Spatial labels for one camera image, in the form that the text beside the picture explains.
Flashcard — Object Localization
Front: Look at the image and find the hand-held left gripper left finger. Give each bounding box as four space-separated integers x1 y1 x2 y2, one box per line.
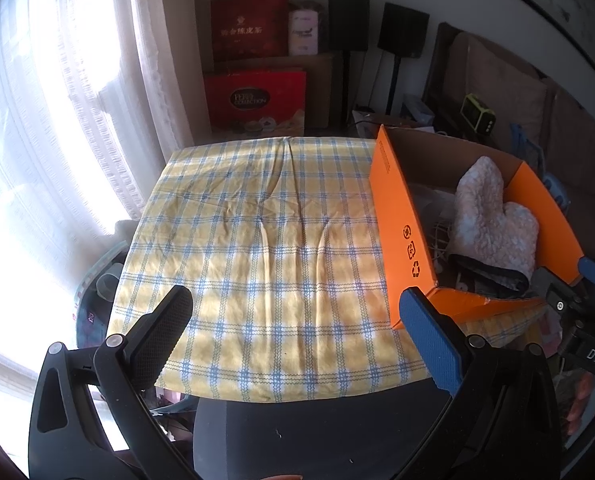
27 285 198 480

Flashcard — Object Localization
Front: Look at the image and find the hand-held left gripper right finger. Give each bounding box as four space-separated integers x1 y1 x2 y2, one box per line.
392 286 563 480

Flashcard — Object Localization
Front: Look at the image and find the pink oven mitt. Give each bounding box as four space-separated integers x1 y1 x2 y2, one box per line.
447 156 541 297

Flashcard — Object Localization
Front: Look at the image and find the orange cardboard box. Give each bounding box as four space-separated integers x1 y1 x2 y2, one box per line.
369 124 585 331

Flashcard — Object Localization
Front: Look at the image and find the brown sofa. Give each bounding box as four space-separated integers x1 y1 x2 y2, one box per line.
422 22 595 261

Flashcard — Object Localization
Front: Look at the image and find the printed glossy paper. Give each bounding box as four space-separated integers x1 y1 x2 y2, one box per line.
552 370 595 451

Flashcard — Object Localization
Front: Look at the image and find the dark patterned bag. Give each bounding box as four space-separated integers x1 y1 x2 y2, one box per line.
74 240 130 356

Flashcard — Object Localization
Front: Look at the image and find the yellow blue plaid tablecloth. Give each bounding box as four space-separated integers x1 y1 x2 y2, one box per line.
108 136 548 405

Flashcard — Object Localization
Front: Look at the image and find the beige sofa cushion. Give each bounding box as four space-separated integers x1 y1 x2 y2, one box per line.
542 77 595 196
442 32 553 156

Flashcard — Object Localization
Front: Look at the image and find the blue neck massager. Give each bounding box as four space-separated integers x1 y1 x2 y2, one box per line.
510 124 571 216

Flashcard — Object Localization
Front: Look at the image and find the dark round seat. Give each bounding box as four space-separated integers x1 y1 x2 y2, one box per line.
192 377 458 480

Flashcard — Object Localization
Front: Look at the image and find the green black device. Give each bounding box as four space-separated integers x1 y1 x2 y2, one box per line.
460 93 497 134

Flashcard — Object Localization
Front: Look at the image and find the white blue carton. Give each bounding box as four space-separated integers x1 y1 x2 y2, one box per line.
401 94 435 127

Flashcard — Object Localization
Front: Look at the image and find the white sheer curtain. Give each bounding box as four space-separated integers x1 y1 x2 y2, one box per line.
0 0 203 361

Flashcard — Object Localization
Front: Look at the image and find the red chocolate gift box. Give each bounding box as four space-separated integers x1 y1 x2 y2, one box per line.
203 68 308 137

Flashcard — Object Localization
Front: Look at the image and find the brown cardboard carton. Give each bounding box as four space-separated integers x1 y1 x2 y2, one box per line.
214 51 337 129

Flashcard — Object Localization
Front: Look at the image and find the black speaker on stand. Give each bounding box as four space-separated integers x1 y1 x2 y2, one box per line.
328 0 371 128
378 2 431 116

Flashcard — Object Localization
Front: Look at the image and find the red gift bag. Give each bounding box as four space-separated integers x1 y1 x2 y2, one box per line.
210 0 290 63

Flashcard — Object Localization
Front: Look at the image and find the white printed canister box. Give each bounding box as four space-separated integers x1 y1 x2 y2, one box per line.
288 7 324 56

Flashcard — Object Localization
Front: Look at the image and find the white charging cable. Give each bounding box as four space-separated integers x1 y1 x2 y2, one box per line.
420 200 453 261

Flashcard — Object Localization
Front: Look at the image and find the framed wall picture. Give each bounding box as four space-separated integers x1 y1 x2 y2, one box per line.
450 0 595 78

